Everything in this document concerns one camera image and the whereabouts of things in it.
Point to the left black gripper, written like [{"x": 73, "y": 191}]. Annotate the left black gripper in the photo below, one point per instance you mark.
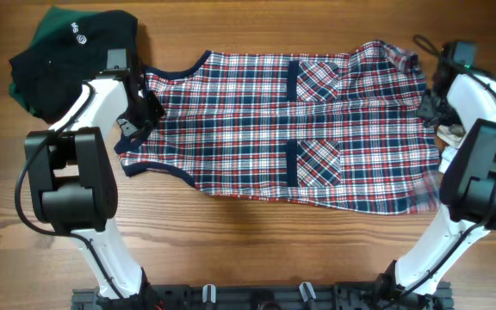
[{"x": 157, "y": 112}]

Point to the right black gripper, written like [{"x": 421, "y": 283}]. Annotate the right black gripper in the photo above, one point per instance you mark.
[{"x": 425, "y": 111}]

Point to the plaid red navy white garment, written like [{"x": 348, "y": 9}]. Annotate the plaid red navy white garment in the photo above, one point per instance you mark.
[{"x": 336, "y": 131}]

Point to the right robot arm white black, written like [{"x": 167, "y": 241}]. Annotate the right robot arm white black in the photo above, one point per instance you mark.
[{"x": 468, "y": 188}]

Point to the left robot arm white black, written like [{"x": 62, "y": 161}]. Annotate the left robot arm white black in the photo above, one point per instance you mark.
[{"x": 67, "y": 187}]

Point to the crumpled pale camouflage garment pile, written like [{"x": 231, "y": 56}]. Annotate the crumpled pale camouflage garment pile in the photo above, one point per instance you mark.
[{"x": 453, "y": 136}]

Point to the black garment with white logo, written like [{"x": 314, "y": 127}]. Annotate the black garment with white logo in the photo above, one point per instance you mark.
[{"x": 50, "y": 73}]

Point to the dark green garment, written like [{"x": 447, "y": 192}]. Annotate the dark green garment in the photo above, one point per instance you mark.
[{"x": 54, "y": 19}]

